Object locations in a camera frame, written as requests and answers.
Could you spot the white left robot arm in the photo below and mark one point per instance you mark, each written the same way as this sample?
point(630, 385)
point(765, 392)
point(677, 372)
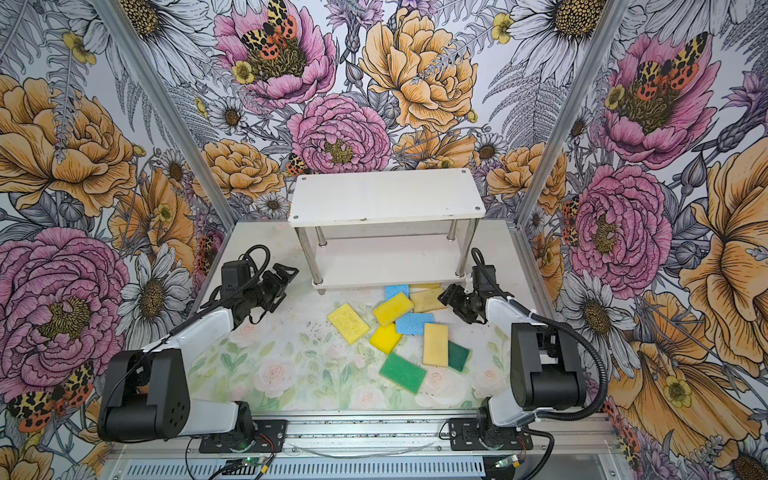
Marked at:
point(147, 396)

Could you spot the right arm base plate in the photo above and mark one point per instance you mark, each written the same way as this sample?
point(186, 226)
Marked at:
point(465, 434)

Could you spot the green circuit board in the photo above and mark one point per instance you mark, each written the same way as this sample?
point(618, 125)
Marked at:
point(251, 461)

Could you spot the light blue sponge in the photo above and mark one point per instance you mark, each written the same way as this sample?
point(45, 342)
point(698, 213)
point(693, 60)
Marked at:
point(413, 323)

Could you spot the yellow sponge green underside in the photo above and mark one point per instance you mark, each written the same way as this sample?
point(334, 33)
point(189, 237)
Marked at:
point(392, 309)

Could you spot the tan beige sponge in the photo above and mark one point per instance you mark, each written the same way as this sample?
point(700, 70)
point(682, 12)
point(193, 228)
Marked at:
point(427, 300)

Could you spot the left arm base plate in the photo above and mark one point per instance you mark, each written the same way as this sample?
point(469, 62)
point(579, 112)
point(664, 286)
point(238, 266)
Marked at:
point(268, 437)

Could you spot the dark green sponge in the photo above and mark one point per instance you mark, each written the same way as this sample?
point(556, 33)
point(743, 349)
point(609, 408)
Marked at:
point(457, 356)

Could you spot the white two-tier shelf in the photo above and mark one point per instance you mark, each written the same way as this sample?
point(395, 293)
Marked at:
point(386, 228)

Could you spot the yellow sponge near shelf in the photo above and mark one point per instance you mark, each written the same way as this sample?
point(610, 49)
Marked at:
point(426, 286)

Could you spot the white vented cable duct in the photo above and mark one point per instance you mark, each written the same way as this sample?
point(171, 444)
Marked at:
point(459, 467)

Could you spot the bright yellow sponge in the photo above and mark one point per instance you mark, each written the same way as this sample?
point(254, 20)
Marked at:
point(385, 338)

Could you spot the small blue sponge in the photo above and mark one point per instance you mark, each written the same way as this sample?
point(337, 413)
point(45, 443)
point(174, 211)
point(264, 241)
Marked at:
point(392, 291)

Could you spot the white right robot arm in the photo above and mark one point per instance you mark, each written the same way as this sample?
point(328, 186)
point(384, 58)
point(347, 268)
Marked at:
point(547, 379)

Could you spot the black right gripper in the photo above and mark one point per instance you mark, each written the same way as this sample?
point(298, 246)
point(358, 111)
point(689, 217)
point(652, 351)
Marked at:
point(464, 302)

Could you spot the aluminium front rail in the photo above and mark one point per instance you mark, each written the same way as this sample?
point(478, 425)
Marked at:
point(336, 435)

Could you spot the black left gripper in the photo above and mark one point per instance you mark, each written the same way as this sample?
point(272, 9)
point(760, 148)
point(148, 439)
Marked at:
point(271, 285)

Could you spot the pale yellow porous sponge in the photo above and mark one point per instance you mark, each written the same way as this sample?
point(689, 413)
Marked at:
point(348, 323)

